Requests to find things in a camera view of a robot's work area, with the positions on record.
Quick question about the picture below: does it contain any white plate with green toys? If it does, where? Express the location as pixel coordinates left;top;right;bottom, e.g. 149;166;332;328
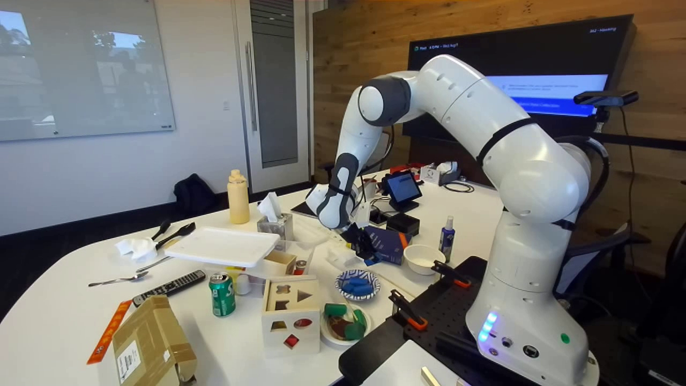
320;301;372;349

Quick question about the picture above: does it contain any wooden shape sorter box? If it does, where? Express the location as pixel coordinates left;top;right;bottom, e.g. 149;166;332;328
259;274;324;359

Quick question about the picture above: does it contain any white paper napkin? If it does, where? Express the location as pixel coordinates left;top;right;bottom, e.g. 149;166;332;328
114;234;159;264

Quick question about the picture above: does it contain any brown cardboard box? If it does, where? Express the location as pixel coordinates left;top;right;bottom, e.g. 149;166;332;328
112;296;200;386

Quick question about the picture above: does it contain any yellow squeeze bottle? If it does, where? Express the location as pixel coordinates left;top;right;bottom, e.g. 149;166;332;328
226;167;253;227

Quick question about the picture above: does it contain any black remote control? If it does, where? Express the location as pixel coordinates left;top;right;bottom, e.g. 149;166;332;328
129;269;207;309

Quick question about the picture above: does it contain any black clamp with orange tips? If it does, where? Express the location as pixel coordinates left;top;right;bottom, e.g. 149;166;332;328
387;288;430;333
430;260;473;292

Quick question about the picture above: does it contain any green soda can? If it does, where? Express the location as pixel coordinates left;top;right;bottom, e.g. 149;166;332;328
207;270;237;319

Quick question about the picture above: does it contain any black plastic utensil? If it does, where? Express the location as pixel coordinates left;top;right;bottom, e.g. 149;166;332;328
148;220;173;243
154;221;197;254

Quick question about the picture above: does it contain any white door with glass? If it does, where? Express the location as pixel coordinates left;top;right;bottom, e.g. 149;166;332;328
233;0;312;193

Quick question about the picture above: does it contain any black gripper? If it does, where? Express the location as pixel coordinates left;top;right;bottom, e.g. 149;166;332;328
341;221;382;267

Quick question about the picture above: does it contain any metal fork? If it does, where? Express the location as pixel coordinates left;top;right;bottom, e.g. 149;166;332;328
86;269;148;290

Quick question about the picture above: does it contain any black perforated mounting board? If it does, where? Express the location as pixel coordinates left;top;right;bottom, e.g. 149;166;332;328
336;256;502;386

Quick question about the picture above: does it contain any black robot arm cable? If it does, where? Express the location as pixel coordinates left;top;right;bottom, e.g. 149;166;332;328
556;136;613;233

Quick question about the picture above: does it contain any grey tissue box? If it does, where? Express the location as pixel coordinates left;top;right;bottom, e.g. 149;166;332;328
256;191;295;243

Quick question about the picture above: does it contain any grey blue office chair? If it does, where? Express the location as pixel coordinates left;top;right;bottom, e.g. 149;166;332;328
556;224;649;307

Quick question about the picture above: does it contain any large black wall monitor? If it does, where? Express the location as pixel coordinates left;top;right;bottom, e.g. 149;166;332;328
405;14;637;141

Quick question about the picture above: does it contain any orange ruler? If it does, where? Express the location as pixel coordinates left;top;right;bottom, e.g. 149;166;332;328
86;299;134;367

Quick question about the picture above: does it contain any white paper bowl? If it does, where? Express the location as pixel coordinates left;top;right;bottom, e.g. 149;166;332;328
401;245;445;277

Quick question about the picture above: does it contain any black tablet with lit screen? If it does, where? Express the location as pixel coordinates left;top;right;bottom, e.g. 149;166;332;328
379;169;425;212

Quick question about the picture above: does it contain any blue patterned plate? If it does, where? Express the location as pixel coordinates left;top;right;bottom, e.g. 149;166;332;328
335;269;382;304

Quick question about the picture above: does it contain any blue bottle with white cap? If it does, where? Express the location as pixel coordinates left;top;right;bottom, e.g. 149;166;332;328
437;216;457;267

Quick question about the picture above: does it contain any black box device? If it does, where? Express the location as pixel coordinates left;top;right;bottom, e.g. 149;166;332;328
383;212;423;238

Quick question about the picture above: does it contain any black power cable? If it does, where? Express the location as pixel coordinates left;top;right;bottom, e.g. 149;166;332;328
439;178;479;196

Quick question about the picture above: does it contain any black backpack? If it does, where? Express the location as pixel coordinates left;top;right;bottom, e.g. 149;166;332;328
171;173;219;216

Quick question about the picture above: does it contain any white container lid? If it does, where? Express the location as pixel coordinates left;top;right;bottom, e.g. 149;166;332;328
162;225;282;270

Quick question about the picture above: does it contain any wall whiteboard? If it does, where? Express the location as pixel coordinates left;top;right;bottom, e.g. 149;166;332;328
0;0;178;145

